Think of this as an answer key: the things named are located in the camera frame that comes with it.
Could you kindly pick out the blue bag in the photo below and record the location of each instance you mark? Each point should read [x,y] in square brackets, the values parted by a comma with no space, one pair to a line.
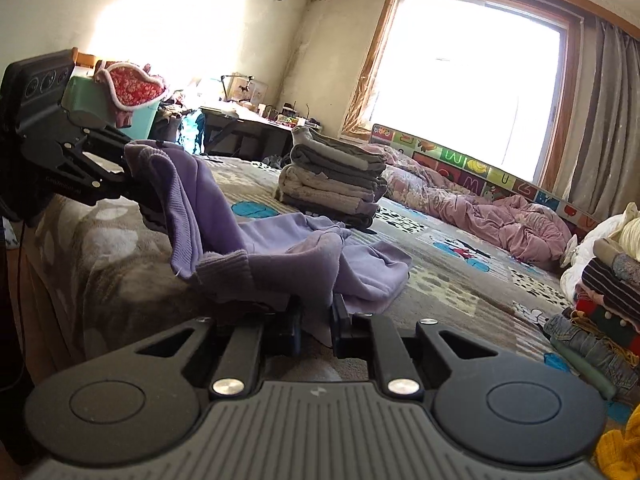
[192,132]

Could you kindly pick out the yellow knit sweater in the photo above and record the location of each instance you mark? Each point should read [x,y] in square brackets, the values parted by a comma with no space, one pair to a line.
[620,450]

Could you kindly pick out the window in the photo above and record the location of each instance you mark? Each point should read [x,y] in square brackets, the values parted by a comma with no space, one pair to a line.
[465,70]

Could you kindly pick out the purple quilt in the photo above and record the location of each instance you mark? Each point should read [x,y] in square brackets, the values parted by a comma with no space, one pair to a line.
[490,220]

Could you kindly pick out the teal plastic bin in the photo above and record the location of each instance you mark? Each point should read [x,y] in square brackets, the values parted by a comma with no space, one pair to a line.
[90,102]

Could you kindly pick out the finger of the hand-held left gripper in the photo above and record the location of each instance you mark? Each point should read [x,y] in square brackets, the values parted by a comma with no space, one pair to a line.
[150,212]
[100,145]

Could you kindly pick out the purple sweater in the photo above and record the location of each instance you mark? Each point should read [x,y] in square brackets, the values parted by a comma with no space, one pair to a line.
[280,240]

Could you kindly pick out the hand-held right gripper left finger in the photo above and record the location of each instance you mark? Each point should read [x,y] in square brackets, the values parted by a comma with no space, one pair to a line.
[292,335]

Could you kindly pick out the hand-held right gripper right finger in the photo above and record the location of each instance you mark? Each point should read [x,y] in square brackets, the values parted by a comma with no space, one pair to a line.
[340,335]

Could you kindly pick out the grey brown curtain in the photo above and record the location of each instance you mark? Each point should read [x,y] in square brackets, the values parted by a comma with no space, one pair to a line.
[605,125]

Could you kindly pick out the cartoon printed brown blanket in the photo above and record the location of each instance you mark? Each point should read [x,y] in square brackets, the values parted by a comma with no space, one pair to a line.
[450,285]

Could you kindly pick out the red floral padded cloth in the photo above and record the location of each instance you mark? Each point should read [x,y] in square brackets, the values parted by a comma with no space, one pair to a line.
[135,87]

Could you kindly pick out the dark cloth heap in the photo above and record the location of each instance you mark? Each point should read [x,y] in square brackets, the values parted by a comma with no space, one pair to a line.
[274,161]

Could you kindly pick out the white quilt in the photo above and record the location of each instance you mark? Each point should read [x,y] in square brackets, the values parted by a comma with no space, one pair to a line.
[600,245]

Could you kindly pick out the stack of colourful folded clothes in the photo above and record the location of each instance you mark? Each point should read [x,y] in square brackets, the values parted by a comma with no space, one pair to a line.
[605,310]

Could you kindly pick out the dark desk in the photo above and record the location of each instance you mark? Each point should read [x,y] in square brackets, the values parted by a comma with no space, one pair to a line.
[245,122]

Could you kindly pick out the stack of folded grey clothes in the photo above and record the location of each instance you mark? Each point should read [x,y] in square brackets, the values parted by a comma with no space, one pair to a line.
[330,180]

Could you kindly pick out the desk lamp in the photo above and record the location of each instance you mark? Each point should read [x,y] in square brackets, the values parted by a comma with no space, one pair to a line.
[240,87]

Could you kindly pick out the colourful alphabet foam mat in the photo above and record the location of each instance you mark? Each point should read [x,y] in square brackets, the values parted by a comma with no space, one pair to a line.
[475,165]

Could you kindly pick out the row of small desk items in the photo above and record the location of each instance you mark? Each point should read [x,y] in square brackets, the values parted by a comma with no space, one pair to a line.
[295,120]

